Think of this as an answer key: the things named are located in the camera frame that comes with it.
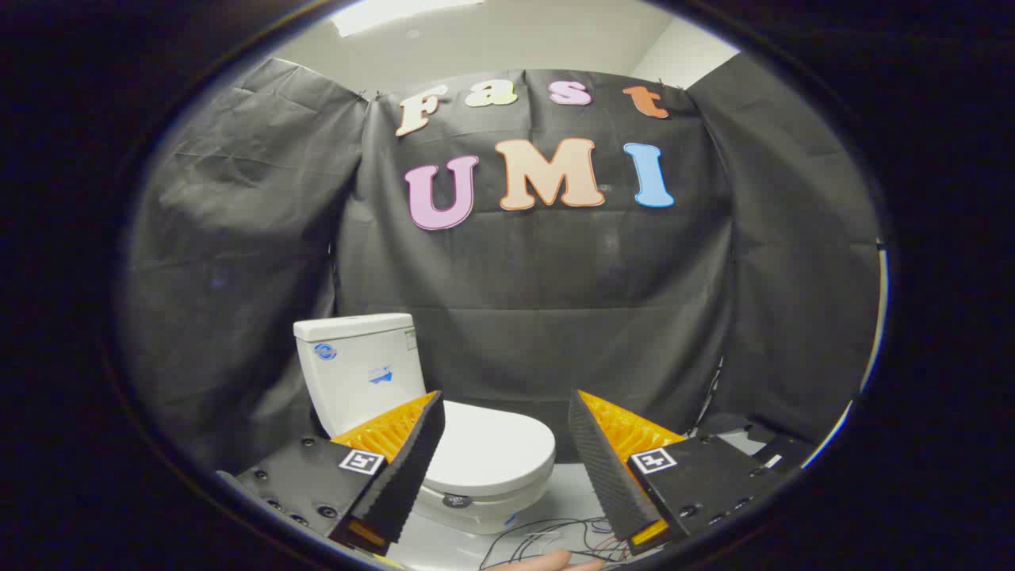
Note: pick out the black box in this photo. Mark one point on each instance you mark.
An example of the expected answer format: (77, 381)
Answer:
(781, 456)

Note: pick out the white toilet lid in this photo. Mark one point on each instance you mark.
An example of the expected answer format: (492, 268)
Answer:
(492, 448)

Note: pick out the black backdrop cloth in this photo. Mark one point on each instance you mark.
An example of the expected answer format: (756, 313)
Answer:
(539, 277)

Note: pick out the white toilet bowl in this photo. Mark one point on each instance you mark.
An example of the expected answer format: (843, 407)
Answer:
(484, 519)

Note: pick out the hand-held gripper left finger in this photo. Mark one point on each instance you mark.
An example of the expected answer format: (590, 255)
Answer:
(404, 476)

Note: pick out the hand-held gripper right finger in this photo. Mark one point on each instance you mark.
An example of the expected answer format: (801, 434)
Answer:
(607, 476)

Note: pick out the white toilet tank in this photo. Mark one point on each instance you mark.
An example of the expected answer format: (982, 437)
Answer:
(357, 373)

